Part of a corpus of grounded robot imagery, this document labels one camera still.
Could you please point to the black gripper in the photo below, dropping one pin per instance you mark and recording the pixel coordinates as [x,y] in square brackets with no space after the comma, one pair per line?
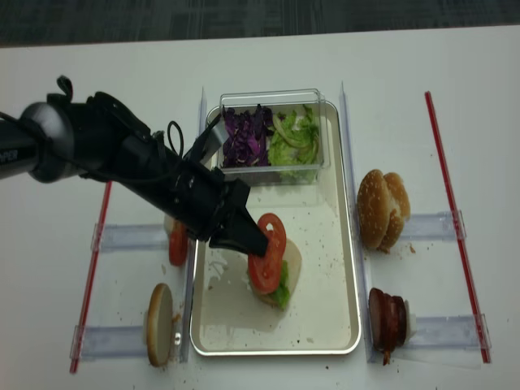
[212,208]

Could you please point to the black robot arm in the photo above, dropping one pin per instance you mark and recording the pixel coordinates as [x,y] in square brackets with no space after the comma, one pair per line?
[103,140]

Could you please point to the lettuce leaf on bun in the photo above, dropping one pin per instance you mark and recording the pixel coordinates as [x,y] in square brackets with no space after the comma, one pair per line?
[280,297]

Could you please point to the green lettuce in container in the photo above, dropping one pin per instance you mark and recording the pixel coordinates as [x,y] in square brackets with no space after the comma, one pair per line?
[295,139]

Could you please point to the dark meat patty front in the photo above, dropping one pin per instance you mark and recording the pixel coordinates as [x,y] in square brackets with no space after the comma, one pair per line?
[378,307]

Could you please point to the dark meat patty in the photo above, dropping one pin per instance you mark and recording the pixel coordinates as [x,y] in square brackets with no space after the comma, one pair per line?
[378,307]
[397,322]

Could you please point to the dark meat patty rear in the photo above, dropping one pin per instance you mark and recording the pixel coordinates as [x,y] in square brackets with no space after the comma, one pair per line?
[397,322]

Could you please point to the bottom bun slice on tray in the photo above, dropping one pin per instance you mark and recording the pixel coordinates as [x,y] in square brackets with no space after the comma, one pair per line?
[293,256]

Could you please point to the purple cabbage shreds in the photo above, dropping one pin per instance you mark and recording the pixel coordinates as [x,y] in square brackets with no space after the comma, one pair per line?
[246,145]

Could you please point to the clear plastic salad container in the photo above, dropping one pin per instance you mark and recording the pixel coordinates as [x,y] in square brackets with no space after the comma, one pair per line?
[285,102]

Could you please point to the upright bun half left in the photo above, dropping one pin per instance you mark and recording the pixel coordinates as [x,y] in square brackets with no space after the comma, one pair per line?
[159,325]

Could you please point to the left upper clear crossbar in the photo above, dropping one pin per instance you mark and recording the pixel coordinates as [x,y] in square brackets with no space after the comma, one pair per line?
[128,237]

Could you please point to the clear crossbar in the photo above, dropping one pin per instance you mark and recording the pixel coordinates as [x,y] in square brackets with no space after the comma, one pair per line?
[90,343]
[442,226]
[128,237]
[467,332]

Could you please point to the right long clear divider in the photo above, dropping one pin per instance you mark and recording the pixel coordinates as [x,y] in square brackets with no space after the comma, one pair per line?
[358,255]

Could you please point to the sesame bun front right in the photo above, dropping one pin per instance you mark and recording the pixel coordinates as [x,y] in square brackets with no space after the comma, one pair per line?
[373,208]

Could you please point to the sesame bun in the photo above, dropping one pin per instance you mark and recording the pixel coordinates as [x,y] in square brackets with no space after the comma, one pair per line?
[399,210]
[373,208]

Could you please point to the left red strip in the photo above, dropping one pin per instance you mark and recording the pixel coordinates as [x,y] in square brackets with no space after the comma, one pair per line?
[91,276]

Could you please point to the red strip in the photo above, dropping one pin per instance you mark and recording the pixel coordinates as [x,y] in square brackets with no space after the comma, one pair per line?
[91,276]
[485,348]

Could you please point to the left lower clear crossbar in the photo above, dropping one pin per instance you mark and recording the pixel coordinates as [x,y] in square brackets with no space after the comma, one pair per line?
[90,343]

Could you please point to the sesame bun rear right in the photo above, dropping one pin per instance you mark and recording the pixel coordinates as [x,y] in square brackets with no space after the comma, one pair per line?
[399,210]

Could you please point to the white patty stand block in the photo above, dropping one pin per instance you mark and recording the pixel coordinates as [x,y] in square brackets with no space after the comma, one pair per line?
[411,322]

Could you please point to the right upper clear crossbar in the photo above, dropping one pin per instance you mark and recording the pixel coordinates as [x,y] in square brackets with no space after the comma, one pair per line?
[442,226]

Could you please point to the right lower clear crossbar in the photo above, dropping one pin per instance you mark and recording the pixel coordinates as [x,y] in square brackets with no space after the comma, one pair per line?
[467,332]

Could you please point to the right red strip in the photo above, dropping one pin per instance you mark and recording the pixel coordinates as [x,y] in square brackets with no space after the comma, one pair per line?
[485,348]

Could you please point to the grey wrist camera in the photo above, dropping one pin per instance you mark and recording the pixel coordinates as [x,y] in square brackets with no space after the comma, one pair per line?
[213,141]

